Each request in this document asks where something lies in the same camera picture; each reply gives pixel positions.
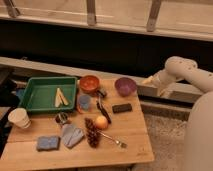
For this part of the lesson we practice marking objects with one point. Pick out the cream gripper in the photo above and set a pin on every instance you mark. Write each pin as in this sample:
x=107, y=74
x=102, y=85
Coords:
x=154, y=80

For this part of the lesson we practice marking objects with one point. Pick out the red yellow apple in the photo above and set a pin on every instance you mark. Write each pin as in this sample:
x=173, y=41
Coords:
x=101, y=122

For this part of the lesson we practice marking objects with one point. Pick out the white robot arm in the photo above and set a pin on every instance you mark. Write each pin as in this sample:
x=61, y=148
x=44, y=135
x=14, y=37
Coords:
x=178, y=68

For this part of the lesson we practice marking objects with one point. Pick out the purple bowl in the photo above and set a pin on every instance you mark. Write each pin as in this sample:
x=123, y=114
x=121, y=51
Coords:
x=125, y=86

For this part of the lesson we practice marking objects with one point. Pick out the orange bowl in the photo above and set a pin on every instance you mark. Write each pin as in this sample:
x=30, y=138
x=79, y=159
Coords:
x=89, y=83

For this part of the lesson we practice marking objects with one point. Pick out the black rectangular block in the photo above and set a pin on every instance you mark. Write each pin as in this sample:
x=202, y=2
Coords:
x=122, y=108

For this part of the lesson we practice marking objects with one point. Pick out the silver fork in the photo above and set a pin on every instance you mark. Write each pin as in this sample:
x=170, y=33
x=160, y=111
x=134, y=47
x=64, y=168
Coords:
x=117, y=142

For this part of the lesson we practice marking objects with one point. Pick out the blue cup on plate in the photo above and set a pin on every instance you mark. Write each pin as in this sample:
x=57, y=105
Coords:
x=83, y=103

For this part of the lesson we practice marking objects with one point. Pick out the brown grape bunch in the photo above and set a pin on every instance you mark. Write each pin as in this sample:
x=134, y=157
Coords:
x=92, y=134

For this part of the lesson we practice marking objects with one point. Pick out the yellow banana pieces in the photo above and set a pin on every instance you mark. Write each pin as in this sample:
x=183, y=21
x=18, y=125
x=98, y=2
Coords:
x=60, y=99

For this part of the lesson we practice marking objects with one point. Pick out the grey folded cloth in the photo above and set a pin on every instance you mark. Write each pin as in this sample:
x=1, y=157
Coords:
x=71, y=135

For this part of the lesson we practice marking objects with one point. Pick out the small metal can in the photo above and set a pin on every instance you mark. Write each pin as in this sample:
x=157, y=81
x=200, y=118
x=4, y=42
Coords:
x=61, y=118

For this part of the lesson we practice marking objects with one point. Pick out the green plastic tray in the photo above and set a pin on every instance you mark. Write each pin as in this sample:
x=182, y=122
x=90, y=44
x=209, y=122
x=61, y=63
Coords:
x=40, y=92

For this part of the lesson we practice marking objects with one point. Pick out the blue sponge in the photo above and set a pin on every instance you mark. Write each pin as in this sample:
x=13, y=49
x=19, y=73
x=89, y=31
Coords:
x=48, y=143

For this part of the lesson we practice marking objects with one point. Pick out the white paper cup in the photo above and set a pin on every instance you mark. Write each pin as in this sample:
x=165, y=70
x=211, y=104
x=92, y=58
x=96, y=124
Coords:
x=19, y=117

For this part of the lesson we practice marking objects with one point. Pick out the black handled tool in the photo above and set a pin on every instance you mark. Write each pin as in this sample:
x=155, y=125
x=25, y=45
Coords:
x=102, y=94

